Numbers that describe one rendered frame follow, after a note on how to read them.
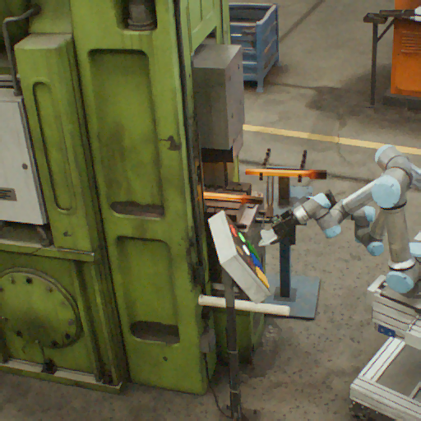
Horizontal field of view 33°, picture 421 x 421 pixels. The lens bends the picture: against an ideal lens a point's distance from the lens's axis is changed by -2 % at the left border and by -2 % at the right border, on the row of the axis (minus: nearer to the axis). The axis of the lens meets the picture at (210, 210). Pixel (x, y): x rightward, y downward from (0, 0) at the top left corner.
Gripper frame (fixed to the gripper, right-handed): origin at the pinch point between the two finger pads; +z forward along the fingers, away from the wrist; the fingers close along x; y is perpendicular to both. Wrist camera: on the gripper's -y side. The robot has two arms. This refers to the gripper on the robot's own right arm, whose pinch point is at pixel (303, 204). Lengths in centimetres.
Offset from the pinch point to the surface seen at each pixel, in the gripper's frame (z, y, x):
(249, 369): 26, 100, -19
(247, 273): 10, -9, -72
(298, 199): 11, 30, 53
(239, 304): 24, 37, -38
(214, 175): 52, 2, 23
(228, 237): 21, -19, -62
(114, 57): 73, -87, -37
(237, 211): 31.1, 2.1, -9.3
